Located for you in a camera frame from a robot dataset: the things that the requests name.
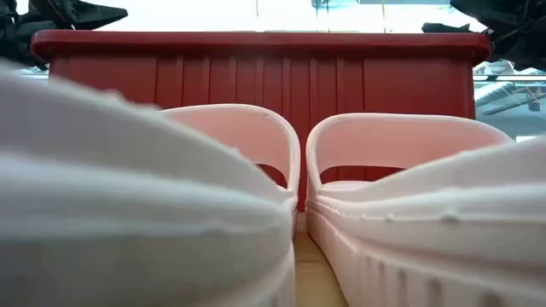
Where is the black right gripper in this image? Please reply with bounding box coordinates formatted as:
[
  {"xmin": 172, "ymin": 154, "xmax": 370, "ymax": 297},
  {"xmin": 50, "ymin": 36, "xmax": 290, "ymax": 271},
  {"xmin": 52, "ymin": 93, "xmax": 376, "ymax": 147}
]
[{"xmin": 421, "ymin": 0, "xmax": 513, "ymax": 43}]

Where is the pink foam slide sandal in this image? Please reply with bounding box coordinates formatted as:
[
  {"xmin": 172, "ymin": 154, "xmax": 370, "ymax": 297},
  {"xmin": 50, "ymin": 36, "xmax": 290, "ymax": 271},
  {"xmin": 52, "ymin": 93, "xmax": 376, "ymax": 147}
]
[
  {"xmin": 0, "ymin": 59, "xmax": 302, "ymax": 307},
  {"xmin": 305, "ymin": 113, "xmax": 546, "ymax": 307}
]

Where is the red plastic ribbed bin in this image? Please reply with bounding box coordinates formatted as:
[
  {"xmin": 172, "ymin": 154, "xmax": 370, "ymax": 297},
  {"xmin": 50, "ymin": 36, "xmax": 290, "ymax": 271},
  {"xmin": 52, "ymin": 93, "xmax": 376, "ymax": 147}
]
[{"xmin": 30, "ymin": 29, "xmax": 492, "ymax": 212}]

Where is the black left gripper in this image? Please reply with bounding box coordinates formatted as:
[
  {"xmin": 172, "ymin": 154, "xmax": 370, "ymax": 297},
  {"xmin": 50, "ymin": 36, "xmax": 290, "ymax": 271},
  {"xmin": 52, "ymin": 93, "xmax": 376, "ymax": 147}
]
[{"xmin": 28, "ymin": 0, "xmax": 129, "ymax": 31}]

